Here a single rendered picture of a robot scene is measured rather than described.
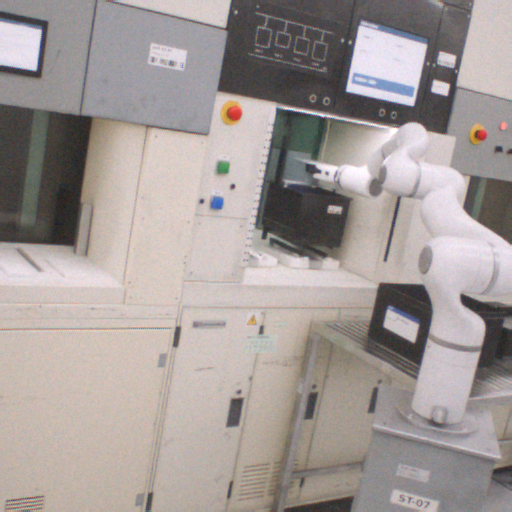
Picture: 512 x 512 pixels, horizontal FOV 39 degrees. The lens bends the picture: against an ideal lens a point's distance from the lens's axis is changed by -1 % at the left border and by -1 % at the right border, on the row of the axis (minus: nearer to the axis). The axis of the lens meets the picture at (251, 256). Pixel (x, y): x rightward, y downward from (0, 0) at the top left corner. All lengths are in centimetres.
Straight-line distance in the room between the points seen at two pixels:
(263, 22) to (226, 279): 72
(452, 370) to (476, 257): 26
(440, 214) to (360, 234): 86
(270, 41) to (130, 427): 115
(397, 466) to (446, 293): 39
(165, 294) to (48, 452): 53
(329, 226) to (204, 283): 64
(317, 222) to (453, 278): 100
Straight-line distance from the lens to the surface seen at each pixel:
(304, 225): 251
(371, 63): 230
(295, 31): 213
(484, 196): 346
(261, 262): 243
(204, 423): 229
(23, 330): 195
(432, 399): 172
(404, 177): 193
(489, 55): 268
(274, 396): 239
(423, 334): 212
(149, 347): 209
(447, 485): 172
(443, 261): 161
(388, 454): 169
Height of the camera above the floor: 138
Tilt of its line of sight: 12 degrees down
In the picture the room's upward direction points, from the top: 11 degrees clockwise
